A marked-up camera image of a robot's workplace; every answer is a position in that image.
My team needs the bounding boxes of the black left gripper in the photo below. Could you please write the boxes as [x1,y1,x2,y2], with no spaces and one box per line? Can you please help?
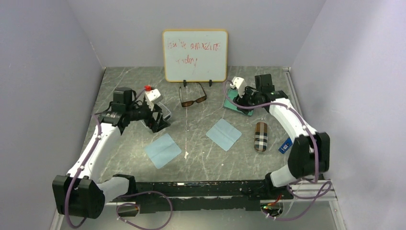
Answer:
[126,100,170,132]

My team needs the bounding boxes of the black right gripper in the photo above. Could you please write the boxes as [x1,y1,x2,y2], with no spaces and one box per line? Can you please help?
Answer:
[233,85,261,115]

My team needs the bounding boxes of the blue glasses case green lining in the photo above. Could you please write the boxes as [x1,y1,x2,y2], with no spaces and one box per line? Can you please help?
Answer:
[223,89,253,116]

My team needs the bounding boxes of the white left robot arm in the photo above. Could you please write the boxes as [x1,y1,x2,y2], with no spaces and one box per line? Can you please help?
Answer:
[52,85,170,219]

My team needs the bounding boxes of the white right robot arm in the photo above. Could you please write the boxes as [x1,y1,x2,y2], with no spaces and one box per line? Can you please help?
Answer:
[230,74,330,199]

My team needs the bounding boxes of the brown tortoise sunglasses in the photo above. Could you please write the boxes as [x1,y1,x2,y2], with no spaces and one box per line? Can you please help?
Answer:
[178,83,207,108]

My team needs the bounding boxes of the light blue cloth left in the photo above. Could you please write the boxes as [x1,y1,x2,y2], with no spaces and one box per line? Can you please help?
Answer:
[145,134,181,169]

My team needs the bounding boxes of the light blue cloth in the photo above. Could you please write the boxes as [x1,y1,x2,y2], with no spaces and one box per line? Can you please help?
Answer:
[145,134,181,169]
[206,118,242,151]

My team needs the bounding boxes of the light blue cloth right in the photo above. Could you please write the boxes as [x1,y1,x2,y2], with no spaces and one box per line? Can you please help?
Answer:
[206,118,242,151]

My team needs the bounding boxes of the plaid glasses case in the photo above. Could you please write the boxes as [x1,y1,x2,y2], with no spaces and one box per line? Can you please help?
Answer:
[254,122,268,152]

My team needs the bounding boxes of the small blue card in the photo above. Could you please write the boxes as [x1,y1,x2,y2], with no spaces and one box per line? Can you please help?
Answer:
[278,138,293,154]

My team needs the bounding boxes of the yellow framed whiteboard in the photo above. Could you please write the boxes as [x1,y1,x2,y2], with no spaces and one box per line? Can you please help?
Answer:
[162,29,228,82]

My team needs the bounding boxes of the white frame sunglasses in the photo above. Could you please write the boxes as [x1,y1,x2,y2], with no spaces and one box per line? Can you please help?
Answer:
[143,102,172,133]

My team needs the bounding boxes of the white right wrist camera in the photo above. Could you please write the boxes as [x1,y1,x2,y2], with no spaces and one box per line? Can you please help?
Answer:
[229,76,247,98]

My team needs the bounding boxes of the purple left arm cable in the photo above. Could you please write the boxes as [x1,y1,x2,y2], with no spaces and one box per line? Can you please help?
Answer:
[63,89,173,230]

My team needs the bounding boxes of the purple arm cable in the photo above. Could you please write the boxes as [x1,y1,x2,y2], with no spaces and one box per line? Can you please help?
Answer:
[223,80,333,222]
[63,89,173,230]

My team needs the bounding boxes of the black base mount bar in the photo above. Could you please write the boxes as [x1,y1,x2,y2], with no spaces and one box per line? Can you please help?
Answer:
[113,180,293,214]

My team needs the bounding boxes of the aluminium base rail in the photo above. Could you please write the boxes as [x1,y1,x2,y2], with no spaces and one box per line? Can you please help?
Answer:
[49,67,346,230]

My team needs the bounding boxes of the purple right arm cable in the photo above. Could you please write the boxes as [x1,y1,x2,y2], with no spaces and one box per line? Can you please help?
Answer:
[223,80,333,222]

